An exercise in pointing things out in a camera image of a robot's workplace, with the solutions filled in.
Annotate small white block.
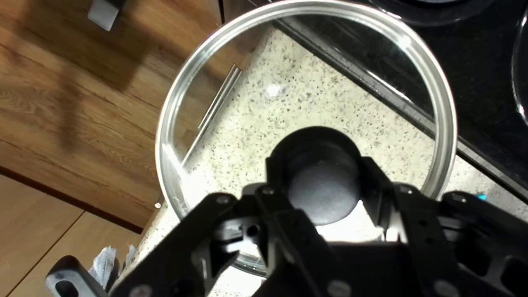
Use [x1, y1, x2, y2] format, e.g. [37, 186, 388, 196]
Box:
[86, 0, 123, 33]

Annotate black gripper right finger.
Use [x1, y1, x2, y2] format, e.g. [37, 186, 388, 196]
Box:
[360, 158, 528, 297]

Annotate black electric stove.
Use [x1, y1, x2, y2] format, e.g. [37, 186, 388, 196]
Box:
[246, 0, 528, 204]

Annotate glass pot lid black knob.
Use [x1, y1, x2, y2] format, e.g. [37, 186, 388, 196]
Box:
[154, 0, 459, 277]

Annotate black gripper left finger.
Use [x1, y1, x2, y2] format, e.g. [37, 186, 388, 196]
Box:
[109, 155, 332, 297]

